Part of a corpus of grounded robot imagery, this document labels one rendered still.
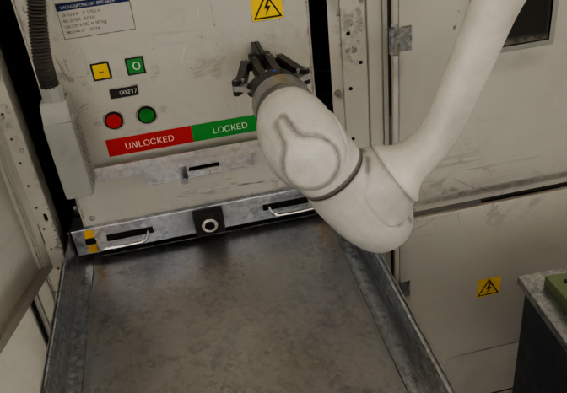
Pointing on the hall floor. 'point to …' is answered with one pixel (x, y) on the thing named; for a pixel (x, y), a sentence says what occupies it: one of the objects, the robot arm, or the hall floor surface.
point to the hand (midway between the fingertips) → (258, 56)
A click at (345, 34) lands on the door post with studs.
